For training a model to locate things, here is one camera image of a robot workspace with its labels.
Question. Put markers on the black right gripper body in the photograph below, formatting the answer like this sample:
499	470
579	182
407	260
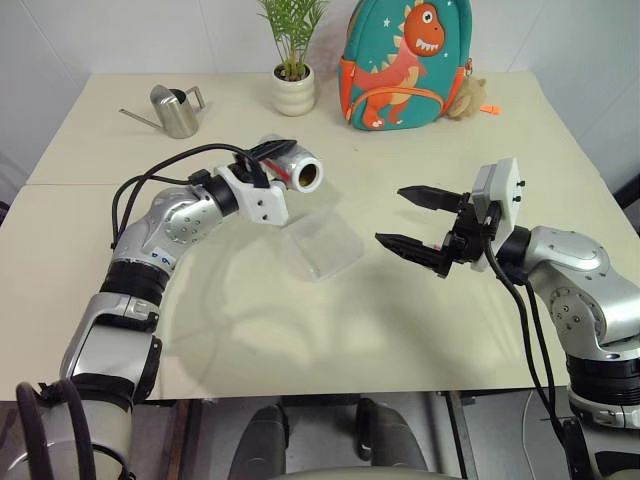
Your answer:
465	240

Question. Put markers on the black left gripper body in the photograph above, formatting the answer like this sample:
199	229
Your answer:
247	170

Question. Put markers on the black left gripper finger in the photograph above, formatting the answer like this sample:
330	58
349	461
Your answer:
274	147

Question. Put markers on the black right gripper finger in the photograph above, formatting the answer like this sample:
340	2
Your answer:
410	247
430	197

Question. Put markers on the silver jar with white rim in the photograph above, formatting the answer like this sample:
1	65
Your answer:
300	167

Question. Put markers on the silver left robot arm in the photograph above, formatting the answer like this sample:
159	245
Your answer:
175	225

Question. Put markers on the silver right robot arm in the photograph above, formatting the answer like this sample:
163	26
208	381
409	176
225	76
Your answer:
575	270

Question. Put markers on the clear plastic box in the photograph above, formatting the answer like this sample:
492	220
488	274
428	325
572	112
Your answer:
325	250

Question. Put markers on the white ribbed plant pot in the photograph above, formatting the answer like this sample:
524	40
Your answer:
294	92

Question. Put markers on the silver metal watering can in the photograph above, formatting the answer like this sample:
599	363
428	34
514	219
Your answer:
172	110

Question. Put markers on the orange whistle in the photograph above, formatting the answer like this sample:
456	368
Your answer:
492	108

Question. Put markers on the green palm plant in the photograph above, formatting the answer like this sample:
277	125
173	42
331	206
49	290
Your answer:
292	25

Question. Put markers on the teal dinosaur backpack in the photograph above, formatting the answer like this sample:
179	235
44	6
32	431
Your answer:
400	65

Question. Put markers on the dark rounded shape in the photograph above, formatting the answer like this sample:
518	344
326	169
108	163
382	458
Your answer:
265	442
387	435

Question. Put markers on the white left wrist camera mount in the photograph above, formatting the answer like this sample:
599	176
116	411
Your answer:
265	205

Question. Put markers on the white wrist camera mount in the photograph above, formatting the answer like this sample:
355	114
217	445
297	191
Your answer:
507	200
265	205

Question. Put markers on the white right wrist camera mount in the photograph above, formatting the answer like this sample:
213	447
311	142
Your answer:
507	200

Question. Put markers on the dark metal table frame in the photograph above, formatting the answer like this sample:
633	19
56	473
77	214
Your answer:
457	435

